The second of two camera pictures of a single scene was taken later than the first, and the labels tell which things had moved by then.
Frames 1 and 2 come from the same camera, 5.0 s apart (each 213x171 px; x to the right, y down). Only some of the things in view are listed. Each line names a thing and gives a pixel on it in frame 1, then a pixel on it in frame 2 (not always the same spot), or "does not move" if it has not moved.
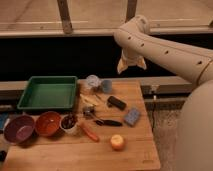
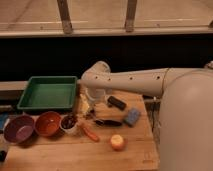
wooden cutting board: [114, 133] does not move
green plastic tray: [49, 93] does not move
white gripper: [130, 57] -> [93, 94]
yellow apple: [117, 142] does not move
